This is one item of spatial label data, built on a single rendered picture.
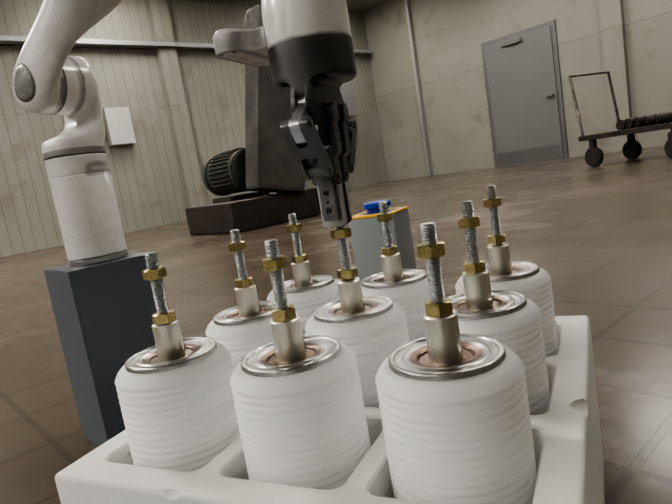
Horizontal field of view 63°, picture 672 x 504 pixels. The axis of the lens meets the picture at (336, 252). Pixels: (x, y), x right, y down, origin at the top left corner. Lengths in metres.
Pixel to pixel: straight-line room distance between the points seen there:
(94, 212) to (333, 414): 0.63
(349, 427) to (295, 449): 0.04
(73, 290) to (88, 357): 0.10
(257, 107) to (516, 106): 6.03
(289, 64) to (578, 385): 0.35
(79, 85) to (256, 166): 3.97
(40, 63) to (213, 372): 0.60
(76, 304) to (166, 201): 8.03
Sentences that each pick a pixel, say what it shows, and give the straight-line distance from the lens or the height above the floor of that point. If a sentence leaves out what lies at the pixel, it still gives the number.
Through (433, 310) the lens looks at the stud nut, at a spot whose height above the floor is 0.29.
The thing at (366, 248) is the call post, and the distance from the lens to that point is 0.78.
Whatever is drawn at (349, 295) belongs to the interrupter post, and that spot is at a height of 0.27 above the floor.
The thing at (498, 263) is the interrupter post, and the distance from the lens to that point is 0.58.
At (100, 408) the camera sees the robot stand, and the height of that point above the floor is 0.08.
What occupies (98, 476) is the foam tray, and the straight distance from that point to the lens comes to 0.49.
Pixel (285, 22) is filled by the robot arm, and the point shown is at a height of 0.51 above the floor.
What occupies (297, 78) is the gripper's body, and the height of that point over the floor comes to 0.46.
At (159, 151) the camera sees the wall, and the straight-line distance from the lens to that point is 8.96.
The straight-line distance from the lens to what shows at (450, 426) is 0.34.
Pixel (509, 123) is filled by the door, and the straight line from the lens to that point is 10.17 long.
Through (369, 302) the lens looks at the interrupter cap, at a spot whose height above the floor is 0.25.
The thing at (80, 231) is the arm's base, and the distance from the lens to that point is 0.94.
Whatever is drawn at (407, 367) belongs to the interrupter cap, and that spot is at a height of 0.25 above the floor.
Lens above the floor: 0.38
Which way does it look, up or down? 8 degrees down
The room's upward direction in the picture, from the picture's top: 9 degrees counter-clockwise
